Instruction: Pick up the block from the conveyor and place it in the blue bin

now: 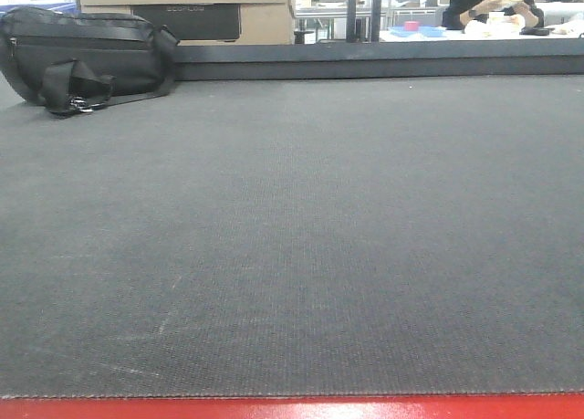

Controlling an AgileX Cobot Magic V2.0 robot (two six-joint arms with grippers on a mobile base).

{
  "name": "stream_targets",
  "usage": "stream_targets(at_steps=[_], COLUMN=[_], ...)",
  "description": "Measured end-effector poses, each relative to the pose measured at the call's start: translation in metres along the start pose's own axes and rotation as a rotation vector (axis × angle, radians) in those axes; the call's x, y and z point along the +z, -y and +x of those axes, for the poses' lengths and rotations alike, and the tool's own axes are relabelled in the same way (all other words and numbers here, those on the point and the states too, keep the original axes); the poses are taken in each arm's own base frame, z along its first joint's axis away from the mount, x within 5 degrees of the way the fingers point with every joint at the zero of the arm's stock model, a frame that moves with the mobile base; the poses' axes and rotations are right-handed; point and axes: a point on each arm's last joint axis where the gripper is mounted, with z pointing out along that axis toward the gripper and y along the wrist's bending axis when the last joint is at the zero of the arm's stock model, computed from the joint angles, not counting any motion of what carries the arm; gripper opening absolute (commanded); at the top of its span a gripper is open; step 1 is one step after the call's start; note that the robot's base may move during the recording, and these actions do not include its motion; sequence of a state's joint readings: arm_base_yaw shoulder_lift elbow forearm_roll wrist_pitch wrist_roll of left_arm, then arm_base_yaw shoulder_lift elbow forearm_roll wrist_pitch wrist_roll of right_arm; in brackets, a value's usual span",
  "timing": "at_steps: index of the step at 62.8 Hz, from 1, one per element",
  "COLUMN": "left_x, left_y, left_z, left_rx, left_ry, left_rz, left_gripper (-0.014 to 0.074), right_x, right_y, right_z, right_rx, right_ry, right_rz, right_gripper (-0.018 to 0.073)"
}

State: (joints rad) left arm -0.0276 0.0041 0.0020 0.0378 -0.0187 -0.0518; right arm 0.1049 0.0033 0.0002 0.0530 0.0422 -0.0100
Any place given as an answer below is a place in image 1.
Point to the black shoulder bag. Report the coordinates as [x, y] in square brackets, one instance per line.
[78, 63]

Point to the dark grey conveyor belt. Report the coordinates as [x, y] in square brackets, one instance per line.
[283, 238]

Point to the cardboard box with black print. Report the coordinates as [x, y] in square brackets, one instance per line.
[215, 25]

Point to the red tape roll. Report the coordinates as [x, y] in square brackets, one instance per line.
[411, 25]

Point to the blue tray on table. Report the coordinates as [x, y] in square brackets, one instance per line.
[420, 32]

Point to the person in black shirt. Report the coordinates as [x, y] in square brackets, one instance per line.
[459, 13]

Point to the black conveyor side rail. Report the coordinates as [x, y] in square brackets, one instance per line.
[384, 60]

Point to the red conveyor frame edge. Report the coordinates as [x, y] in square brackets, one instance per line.
[556, 405]

